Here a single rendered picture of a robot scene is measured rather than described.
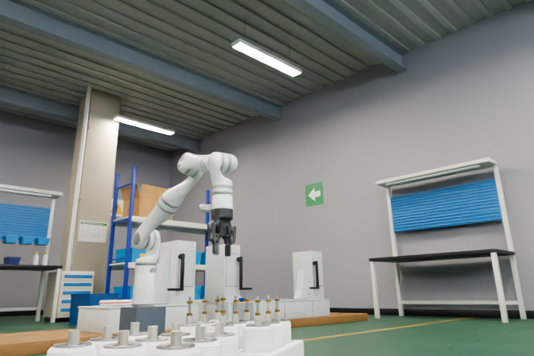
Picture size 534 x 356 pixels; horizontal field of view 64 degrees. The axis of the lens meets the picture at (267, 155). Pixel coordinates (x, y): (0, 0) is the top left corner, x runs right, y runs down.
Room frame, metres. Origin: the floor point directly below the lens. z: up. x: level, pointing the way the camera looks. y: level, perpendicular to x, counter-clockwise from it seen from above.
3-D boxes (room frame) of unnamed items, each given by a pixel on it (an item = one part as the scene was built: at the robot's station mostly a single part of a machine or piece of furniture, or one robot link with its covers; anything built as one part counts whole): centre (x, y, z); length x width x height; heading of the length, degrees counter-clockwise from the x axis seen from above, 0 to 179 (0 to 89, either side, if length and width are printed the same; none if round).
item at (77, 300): (5.88, 2.27, 0.18); 0.50 x 0.41 x 0.37; 49
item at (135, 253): (6.62, 2.02, 0.89); 0.50 x 0.38 x 0.21; 46
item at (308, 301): (4.89, 0.04, 0.45); 1.51 x 0.57 x 0.74; 135
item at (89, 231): (7.37, 2.99, 1.38); 0.49 x 0.01 x 0.35; 135
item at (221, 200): (1.48, 0.17, 0.65); 0.11 x 0.09 x 0.06; 60
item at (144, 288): (1.95, 0.54, 0.39); 0.09 x 0.09 x 0.17; 45
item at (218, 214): (1.47, 0.16, 0.58); 0.08 x 0.08 x 0.09
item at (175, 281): (3.84, 1.09, 0.45); 0.82 x 0.57 x 0.74; 135
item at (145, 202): (6.76, 1.92, 1.70); 0.71 x 0.54 x 0.51; 138
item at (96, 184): (7.57, 3.19, 2.00); 0.56 x 0.56 x 4.00; 45
